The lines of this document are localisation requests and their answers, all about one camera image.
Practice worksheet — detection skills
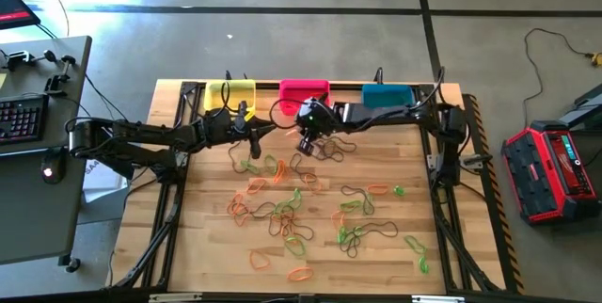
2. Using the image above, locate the black backlit keyboard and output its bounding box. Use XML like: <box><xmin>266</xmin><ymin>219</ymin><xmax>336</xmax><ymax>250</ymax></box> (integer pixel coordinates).
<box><xmin>0</xmin><ymin>94</ymin><xmax>50</xmax><ymax>147</ymax></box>

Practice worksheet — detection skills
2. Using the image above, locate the silver metal bracket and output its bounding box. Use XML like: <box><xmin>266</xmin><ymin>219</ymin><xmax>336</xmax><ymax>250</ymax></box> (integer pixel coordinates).
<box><xmin>148</xmin><ymin>292</ymin><xmax>204</xmax><ymax>303</ymax></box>
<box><xmin>411</xmin><ymin>295</ymin><xmax>466</xmax><ymax>303</ymax></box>

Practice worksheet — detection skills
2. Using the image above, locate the yellow black hazard strip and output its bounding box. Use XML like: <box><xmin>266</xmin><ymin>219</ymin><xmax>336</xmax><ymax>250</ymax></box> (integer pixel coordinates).
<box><xmin>463</xmin><ymin>93</ymin><xmax>526</xmax><ymax>295</ymax></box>

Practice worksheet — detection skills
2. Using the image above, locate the black monitor with red stripe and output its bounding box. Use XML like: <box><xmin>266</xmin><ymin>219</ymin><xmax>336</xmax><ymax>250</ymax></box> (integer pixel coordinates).
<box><xmin>0</xmin><ymin>0</ymin><xmax>41</xmax><ymax>31</ymax></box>

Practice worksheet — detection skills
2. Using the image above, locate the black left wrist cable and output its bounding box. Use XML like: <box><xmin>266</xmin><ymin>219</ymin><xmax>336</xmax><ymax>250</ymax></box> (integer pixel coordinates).
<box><xmin>218</xmin><ymin>80</ymin><xmax>250</xmax><ymax>123</ymax></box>

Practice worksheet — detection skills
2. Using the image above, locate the black desk clamp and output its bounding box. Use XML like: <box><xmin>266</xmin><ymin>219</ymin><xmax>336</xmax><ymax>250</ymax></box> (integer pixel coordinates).
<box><xmin>43</xmin><ymin>54</ymin><xmax>77</xmax><ymax>96</ymax></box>
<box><xmin>5</xmin><ymin>49</ymin><xmax>57</xmax><ymax>72</ymax></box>

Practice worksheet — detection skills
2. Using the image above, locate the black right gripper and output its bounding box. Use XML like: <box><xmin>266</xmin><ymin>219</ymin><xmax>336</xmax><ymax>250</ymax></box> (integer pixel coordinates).
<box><xmin>295</xmin><ymin>128</ymin><xmax>325</xmax><ymax>157</ymax></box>

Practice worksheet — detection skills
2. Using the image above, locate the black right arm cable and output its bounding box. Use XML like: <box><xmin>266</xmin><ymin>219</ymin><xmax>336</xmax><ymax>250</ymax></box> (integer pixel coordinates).
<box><xmin>413</xmin><ymin>66</ymin><xmax>446</xmax><ymax>106</ymax></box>

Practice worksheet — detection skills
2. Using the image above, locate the yellow plastic basket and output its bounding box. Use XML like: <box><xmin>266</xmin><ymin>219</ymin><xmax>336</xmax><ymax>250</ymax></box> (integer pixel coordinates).
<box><xmin>203</xmin><ymin>78</ymin><xmax>258</xmax><ymax>118</ymax></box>

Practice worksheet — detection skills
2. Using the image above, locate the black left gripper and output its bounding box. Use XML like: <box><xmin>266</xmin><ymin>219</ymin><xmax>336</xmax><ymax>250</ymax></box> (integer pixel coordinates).
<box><xmin>220</xmin><ymin>103</ymin><xmax>277</xmax><ymax>160</ymax></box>

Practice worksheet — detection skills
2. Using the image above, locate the grey equipment case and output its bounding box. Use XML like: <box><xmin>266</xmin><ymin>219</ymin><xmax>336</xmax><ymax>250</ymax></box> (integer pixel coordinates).
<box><xmin>558</xmin><ymin>82</ymin><xmax>602</xmax><ymax>131</ymax></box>

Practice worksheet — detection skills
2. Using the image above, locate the black computer mouse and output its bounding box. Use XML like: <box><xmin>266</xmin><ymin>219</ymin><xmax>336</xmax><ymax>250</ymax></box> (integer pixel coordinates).
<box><xmin>40</xmin><ymin>147</ymin><xmax>67</xmax><ymax>185</ymax></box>

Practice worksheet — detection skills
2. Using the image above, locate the black desk cable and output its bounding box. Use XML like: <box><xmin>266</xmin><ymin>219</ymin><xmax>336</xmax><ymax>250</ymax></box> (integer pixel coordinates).
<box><xmin>83</xmin><ymin>72</ymin><xmax>129</xmax><ymax>123</ymax></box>

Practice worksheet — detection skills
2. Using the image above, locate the black aluminium table frame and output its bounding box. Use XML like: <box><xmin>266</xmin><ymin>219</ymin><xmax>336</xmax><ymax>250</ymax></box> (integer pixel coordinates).
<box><xmin>103</xmin><ymin>79</ymin><xmax>507</xmax><ymax>303</ymax></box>

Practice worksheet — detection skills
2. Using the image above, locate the black floor cable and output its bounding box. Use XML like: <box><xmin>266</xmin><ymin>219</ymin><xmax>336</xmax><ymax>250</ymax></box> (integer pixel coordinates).
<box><xmin>522</xmin><ymin>27</ymin><xmax>594</xmax><ymax>117</ymax></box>

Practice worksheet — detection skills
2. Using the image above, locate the blue plastic basket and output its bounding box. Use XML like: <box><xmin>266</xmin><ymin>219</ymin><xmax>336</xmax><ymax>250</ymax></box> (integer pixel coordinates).
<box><xmin>360</xmin><ymin>83</ymin><xmax>416</xmax><ymax>109</ymax></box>

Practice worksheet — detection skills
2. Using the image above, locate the thin grey floor cable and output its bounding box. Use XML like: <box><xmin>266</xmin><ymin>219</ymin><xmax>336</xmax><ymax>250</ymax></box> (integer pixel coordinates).
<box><xmin>31</xmin><ymin>0</ymin><xmax>71</xmax><ymax>39</ymax></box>

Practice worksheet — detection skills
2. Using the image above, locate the pink plastic basket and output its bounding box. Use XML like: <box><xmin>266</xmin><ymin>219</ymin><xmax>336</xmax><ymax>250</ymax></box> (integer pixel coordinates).
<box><xmin>278</xmin><ymin>78</ymin><xmax>331</xmax><ymax>117</ymax></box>

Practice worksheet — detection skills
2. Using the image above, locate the grey side desk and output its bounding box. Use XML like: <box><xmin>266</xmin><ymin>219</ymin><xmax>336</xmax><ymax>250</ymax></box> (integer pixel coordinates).
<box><xmin>0</xmin><ymin>35</ymin><xmax>93</xmax><ymax>266</ymax></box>

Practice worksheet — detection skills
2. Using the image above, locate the red and black power station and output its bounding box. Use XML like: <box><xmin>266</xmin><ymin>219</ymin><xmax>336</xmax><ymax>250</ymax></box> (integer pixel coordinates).
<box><xmin>500</xmin><ymin>120</ymin><xmax>601</xmax><ymax>227</ymax></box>

